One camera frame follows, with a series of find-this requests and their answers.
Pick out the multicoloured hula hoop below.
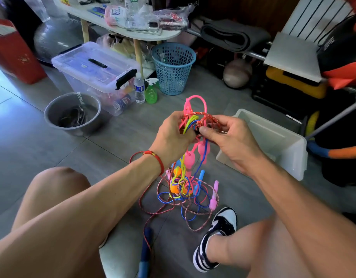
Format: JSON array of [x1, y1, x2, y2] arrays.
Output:
[[307, 110, 356, 160]]

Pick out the person's left hand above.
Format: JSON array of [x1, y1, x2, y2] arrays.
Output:
[[150, 110, 199, 170]]

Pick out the white round table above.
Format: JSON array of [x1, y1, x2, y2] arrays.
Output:
[[53, 0, 181, 79]]

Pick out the person's leg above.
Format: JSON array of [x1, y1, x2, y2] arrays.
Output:
[[13, 166, 109, 278], [206, 214, 318, 278]]

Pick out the clear bin with black latches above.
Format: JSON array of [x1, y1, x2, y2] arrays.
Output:
[[51, 41, 138, 117]]

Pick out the yellow black case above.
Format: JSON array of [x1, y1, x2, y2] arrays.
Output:
[[265, 66, 329, 100]]

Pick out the grey metal basin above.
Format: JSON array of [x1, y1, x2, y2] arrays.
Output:
[[44, 92, 102, 137]]

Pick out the black white right shoe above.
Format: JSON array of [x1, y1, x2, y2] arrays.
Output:
[[192, 207, 238, 273]]

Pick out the red bag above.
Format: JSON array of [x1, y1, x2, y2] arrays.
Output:
[[0, 17, 47, 85]]

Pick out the clear plastic bag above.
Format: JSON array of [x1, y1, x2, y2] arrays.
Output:
[[154, 4, 195, 31]]

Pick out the green spray bottle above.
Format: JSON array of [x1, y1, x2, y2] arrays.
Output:
[[144, 77, 160, 104]]

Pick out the red rope blue-handled jump rope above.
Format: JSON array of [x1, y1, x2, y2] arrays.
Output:
[[130, 112, 228, 278]]

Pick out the grey folded mat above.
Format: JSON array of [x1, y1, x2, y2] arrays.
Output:
[[198, 19, 271, 54]]

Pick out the person's left forearm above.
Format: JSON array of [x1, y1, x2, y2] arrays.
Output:
[[0, 152, 165, 278]]

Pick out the person's left leg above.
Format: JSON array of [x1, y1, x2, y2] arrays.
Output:
[[13, 166, 109, 278]]

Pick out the white radiator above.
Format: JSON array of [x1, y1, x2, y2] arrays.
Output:
[[282, 0, 352, 47]]

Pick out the red string bracelet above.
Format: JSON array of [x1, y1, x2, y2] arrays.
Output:
[[142, 150, 165, 176]]

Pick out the white plastic bag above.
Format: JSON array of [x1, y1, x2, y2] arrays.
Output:
[[22, 0, 51, 21]]

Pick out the small plastic water bottle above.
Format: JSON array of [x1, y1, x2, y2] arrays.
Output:
[[133, 75, 146, 105]]

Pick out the person's right hand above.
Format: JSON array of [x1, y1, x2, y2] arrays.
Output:
[[198, 114, 266, 175]]

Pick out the person's right leg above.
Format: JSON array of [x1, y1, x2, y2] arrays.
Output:
[[206, 214, 318, 278]]

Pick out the white plastic bin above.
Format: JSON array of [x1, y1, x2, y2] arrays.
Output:
[[215, 108, 309, 181]]

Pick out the brown ball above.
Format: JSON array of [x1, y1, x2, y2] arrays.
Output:
[[222, 58, 253, 90]]

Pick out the black red inflatable toy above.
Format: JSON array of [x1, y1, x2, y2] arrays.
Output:
[[317, 0, 356, 90]]

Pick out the pink white packet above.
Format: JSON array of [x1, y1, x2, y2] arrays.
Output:
[[104, 5, 128, 28]]

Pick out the grey flat board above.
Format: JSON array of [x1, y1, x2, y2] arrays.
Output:
[[264, 32, 325, 83]]

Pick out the person's right forearm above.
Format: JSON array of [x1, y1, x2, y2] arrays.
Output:
[[247, 158, 356, 278]]

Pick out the yellow rope orange handles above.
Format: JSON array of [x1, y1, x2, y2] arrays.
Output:
[[166, 115, 216, 206]]

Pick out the blue mesh plastic basket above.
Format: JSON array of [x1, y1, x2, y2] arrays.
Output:
[[151, 42, 197, 96]]

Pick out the grey exercise ball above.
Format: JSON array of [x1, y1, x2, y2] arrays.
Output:
[[33, 17, 83, 64]]

